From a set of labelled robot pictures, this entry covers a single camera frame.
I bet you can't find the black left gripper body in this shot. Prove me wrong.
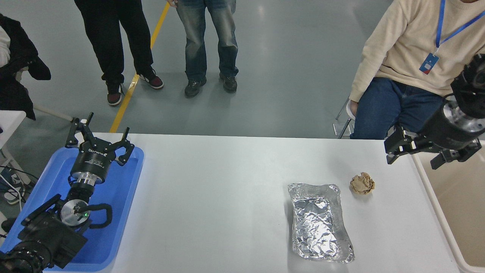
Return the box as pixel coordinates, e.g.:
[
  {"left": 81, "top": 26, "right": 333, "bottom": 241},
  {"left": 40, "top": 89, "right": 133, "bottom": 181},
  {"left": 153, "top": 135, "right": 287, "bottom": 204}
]
[{"left": 71, "top": 140, "right": 117, "bottom": 182}]

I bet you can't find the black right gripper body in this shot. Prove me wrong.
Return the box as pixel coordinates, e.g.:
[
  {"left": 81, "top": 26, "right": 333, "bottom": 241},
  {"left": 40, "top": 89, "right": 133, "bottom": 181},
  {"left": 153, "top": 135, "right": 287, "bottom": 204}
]
[{"left": 417, "top": 108, "right": 482, "bottom": 152}]

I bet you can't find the white metal bar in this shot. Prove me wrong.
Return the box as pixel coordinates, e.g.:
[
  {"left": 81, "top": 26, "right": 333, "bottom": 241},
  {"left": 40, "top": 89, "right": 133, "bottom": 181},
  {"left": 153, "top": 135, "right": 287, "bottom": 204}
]
[{"left": 32, "top": 105, "right": 74, "bottom": 122}]

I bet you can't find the large pale bin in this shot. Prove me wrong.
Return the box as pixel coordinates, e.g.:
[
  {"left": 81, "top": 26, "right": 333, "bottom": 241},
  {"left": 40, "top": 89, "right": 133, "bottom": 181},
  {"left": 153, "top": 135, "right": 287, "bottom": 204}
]
[{"left": 411, "top": 140, "right": 485, "bottom": 273}]

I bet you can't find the blue plastic tray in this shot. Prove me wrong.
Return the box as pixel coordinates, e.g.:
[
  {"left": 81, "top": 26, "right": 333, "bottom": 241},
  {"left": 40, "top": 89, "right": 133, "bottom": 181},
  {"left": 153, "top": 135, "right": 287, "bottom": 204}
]
[{"left": 0, "top": 146, "right": 145, "bottom": 273}]

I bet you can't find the crumpled tan paper ball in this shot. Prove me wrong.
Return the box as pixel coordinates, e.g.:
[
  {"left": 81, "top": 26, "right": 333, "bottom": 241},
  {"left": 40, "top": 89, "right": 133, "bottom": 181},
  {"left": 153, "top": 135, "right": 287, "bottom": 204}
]
[{"left": 350, "top": 172, "right": 375, "bottom": 195}]

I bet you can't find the white metal chair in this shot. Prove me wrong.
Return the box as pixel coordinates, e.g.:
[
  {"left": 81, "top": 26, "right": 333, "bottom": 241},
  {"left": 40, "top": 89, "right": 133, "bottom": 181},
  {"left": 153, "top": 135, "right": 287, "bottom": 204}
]
[{"left": 333, "top": 95, "right": 360, "bottom": 140}]

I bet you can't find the grey white sneaker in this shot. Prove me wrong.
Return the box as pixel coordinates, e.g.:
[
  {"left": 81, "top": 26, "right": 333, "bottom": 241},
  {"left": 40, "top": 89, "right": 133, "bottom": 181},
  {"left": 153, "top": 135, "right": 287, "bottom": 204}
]
[{"left": 0, "top": 169, "right": 25, "bottom": 205}]

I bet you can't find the person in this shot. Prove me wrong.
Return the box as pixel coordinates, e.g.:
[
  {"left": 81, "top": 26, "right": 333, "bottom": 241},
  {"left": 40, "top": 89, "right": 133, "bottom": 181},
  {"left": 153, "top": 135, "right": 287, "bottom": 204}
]
[
  {"left": 0, "top": 14, "right": 52, "bottom": 121},
  {"left": 348, "top": 0, "right": 485, "bottom": 140},
  {"left": 167, "top": 0, "right": 240, "bottom": 97},
  {"left": 74, "top": 0, "right": 164, "bottom": 107}
]

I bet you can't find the crinkled foil tray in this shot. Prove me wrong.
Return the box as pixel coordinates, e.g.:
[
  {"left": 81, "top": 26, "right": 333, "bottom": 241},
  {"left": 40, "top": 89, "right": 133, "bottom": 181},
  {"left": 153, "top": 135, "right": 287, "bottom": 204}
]
[{"left": 287, "top": 183, "right": 355, "bottom": 263}]

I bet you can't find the black cable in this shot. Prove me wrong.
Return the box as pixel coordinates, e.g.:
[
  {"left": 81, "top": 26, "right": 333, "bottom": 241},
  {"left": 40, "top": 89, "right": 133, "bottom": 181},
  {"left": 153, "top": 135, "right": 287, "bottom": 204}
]
[{"left": 0, "top": 165, "right": 38, "bottom": 190}]

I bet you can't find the blue lanyard with badge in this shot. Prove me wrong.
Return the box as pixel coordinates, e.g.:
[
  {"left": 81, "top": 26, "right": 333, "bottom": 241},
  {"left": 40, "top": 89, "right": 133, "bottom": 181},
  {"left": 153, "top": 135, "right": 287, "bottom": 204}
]
[{"left": 419, "top": 0, "right": 485, "bottom": 75}]

